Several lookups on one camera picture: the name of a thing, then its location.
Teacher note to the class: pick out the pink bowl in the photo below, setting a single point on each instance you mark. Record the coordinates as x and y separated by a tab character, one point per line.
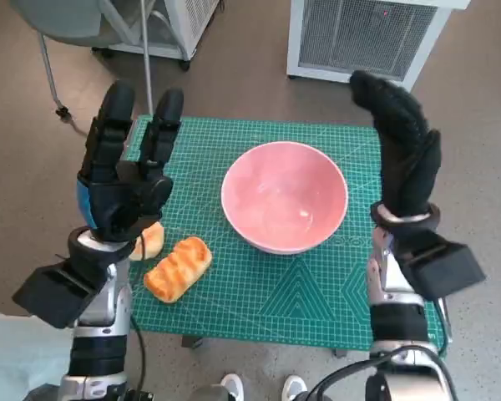
284	196

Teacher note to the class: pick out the green cutting mat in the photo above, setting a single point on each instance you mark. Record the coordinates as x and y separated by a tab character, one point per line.
250	292

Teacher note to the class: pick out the black table foot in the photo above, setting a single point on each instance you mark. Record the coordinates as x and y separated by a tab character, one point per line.
192	341
340	353

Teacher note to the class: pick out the thin metal pole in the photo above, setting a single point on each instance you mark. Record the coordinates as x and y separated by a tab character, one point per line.
147	50

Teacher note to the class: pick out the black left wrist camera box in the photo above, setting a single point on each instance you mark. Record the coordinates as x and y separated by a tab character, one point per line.
54	292

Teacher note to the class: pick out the white wheeled mesh cabinet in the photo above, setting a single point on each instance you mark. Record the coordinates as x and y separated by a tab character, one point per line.
192	25

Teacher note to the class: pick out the long orange braided bread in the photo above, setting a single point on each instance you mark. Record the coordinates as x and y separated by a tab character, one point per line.
177	269

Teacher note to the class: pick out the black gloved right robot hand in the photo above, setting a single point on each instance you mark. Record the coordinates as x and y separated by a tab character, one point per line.
405	158

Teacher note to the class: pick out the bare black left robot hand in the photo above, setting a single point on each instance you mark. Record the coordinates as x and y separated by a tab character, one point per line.
112	204

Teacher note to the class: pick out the wide white mesh cabinet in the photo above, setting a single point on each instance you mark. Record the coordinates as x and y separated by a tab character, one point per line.
359	37

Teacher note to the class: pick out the grey chair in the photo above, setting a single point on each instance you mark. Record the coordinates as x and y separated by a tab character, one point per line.
62	21

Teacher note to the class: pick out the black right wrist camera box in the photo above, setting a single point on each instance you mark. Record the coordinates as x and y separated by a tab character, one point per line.
446	267

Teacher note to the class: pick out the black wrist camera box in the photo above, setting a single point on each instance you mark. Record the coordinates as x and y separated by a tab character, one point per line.
54	292
446	267

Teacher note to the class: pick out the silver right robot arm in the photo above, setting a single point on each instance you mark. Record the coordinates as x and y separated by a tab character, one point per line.
394	292

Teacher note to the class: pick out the round pale bread bun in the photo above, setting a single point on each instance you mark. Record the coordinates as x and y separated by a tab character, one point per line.
152	242

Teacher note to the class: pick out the person's leg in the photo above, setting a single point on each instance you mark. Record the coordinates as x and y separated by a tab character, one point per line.
16	359

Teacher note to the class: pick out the white shoe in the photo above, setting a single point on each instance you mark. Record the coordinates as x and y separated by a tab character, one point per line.
233	386
294	388

